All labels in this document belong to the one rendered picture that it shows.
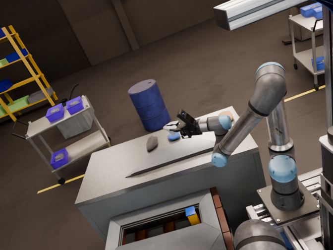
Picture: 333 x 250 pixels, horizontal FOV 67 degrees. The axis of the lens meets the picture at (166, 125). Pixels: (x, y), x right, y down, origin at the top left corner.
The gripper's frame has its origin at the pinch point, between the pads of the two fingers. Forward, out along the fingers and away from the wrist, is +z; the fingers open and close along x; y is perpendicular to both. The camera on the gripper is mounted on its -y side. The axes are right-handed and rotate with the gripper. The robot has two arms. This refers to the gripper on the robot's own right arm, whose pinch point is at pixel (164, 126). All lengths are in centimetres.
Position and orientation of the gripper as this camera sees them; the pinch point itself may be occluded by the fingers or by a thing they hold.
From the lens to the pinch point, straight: 139.3
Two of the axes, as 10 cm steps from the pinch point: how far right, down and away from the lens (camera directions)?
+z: -8.9, 1.1, 4.4
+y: 3.8, 7.2, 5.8
